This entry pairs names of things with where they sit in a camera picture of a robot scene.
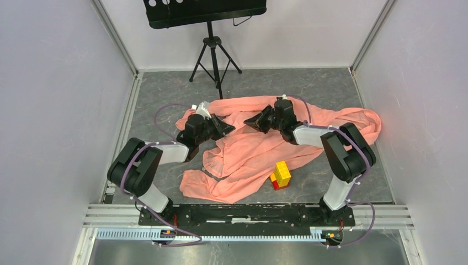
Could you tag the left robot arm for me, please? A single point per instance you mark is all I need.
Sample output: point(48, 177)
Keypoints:
point(134, 168)

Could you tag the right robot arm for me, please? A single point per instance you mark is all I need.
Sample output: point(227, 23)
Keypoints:
point(348, 153)

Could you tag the salmon pink thin jacket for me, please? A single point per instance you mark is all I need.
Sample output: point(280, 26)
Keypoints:
point(245, 158)

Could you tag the red toy brick base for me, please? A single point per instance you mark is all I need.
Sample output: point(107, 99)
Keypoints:
point(275, 184)

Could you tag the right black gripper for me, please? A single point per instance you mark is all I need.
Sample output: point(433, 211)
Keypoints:
point(258, 120)

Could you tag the black music stand tripod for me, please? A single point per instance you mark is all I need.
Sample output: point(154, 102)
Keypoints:
point(213, 59)

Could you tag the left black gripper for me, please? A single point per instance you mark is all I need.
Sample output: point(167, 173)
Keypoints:
point(221, 127)

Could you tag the white slotted cable duct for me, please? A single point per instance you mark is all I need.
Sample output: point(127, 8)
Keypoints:
point(165, 234)

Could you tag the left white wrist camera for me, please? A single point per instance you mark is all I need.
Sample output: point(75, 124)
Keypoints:
point(202, 109)

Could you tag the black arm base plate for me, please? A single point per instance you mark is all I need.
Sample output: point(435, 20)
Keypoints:
point(254, 219)

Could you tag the yellow toy brick block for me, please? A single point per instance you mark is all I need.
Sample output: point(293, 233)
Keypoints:
point(281, 168)

